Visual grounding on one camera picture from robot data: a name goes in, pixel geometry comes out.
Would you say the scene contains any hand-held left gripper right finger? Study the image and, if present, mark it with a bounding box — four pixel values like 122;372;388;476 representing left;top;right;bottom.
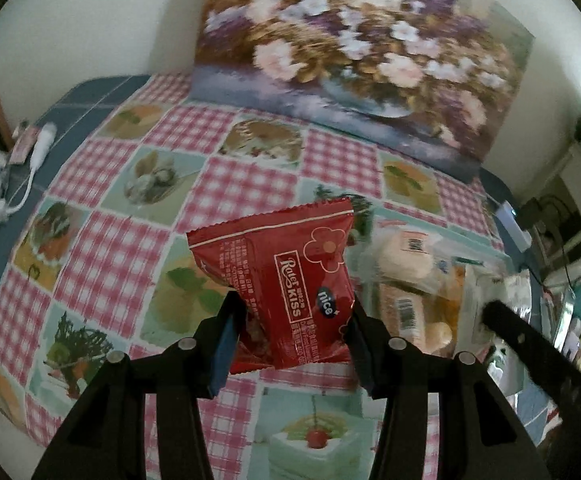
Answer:
345;305;553;480

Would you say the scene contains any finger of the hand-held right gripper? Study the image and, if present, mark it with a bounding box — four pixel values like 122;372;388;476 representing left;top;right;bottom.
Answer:
481;300;581;411

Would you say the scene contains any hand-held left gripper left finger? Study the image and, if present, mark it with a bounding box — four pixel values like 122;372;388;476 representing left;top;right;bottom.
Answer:
30;291;247;480

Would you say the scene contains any beige floral snack packet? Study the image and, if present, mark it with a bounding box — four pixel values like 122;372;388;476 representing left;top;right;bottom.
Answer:
379;282;427;347

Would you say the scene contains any white sachet packet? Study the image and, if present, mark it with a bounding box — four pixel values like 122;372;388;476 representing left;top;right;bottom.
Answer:
464;265;532;346

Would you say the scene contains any red flower-print snack packet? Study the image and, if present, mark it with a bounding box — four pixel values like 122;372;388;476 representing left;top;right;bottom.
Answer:
186;197;357;374

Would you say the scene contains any white tray with mint rim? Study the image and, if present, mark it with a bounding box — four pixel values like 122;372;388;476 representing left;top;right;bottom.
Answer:
365;215;536;396

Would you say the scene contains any white device with blue light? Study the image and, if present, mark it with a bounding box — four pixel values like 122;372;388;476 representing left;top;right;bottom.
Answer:
493;201;534;252

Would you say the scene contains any black adapter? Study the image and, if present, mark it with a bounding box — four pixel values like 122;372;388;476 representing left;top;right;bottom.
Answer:
520;197;547;227

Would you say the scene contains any white shelf unit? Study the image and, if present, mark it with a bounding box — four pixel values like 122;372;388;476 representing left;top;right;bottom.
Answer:
540;135;581;286

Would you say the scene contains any small pink packet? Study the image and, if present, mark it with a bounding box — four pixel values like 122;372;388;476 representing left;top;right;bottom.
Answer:
10;125;39;164

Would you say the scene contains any floral painting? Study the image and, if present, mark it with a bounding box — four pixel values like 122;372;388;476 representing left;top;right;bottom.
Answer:
190;0;536;183

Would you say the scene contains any white cable with plug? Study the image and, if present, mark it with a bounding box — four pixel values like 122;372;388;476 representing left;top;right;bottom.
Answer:
0;124;57;221

